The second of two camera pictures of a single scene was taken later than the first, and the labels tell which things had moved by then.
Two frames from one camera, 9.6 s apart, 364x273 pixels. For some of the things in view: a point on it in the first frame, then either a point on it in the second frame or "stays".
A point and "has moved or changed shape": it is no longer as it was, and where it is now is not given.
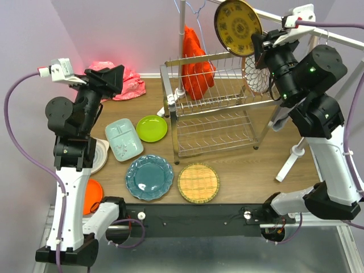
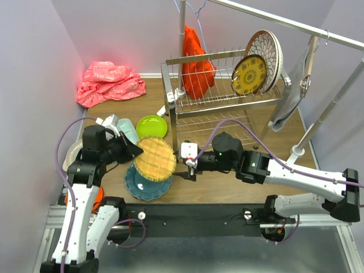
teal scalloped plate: [149, 177] stays
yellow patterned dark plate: [235, 23] to [248, 74]
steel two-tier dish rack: [211, 111] stays
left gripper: [98, 79] to [131, 150]
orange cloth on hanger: [196, 77] stays
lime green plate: [151, 128] stays
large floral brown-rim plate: [257, 80] has moved or changed shape
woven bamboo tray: [198, 182] to [157, 161]
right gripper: [259, 42] to [187, 175]
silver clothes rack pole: [181, 91] stays
